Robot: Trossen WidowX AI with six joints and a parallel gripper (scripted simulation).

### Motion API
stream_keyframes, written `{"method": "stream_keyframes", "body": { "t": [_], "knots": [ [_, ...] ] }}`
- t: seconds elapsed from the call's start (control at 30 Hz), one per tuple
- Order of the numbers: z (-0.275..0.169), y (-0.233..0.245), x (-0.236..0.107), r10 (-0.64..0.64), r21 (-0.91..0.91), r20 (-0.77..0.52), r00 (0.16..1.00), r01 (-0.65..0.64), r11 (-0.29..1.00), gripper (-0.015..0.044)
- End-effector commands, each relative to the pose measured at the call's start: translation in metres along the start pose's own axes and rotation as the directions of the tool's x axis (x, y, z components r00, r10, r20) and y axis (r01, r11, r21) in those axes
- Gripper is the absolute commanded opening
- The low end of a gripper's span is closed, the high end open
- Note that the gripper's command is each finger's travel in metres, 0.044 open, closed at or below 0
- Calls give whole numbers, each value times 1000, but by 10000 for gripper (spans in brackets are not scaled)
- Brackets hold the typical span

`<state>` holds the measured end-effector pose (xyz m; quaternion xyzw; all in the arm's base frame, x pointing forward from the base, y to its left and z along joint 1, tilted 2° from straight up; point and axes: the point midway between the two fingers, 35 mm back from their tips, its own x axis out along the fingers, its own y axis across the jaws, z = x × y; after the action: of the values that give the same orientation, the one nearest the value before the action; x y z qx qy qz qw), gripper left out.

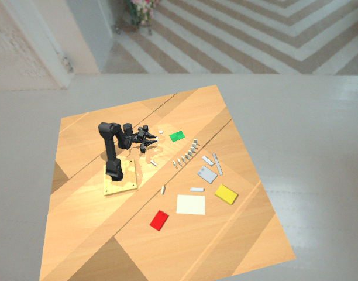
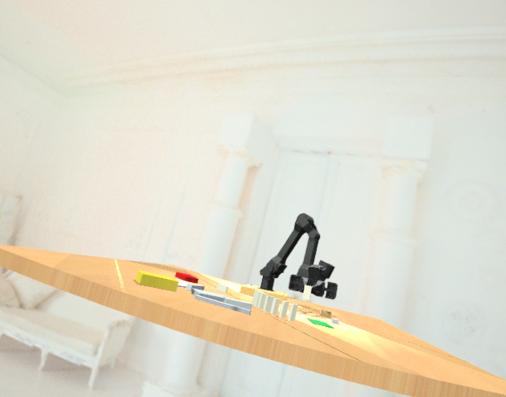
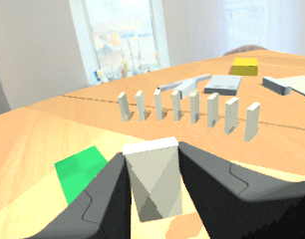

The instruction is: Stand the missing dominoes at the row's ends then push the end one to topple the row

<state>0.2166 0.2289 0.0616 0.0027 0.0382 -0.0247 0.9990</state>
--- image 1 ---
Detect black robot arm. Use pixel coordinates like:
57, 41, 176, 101
98, 122, 144, 181

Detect red rectangular block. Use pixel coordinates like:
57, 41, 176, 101
149, 210, 168, 231

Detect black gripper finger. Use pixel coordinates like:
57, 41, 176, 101
147, 131, 157, 139
146, 139, 157, 147

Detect green rectangular block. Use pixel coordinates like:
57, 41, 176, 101
169, 131, 185, 142

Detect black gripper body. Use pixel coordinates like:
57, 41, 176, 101
133, 125, 149, 153

